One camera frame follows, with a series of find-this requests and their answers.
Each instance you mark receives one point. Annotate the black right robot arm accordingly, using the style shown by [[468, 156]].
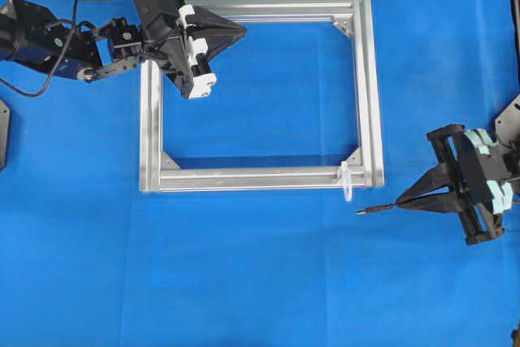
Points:
[[505, 160]]

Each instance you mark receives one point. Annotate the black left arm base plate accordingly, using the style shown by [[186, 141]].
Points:
[[5, 116]]

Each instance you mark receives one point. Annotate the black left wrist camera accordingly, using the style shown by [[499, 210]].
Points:
[[159, 18]]

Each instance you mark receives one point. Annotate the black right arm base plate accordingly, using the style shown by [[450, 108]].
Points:
[[507, 123]]

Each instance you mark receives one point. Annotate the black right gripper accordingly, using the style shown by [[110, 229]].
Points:
[[471, 179]]

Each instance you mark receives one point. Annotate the aluminium extrusion rectangular frame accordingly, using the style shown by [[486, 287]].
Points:
[[364, 168]]

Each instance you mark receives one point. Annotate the blue table cloth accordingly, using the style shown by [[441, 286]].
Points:
[[87, 259]]

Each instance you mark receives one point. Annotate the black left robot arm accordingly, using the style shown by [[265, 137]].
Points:
[[33, 37]]

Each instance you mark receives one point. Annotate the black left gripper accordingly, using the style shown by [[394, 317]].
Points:
[[190, 36]]

